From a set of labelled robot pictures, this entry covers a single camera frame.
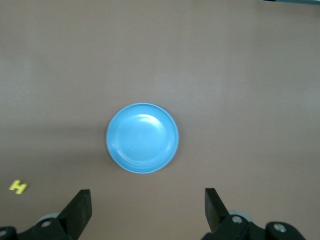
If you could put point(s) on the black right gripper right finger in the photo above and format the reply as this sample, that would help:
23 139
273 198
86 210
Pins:
217 215

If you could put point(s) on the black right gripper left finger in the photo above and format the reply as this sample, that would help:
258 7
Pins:
75 217

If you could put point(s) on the yellow foam letter H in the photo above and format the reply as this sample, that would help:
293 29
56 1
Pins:
18 187

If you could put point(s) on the blue plate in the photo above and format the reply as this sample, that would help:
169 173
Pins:
142 140

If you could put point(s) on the brown table cover mat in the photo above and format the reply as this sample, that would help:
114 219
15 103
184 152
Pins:
225 75

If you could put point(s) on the black table edge strip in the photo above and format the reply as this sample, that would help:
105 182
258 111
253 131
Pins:
300 2

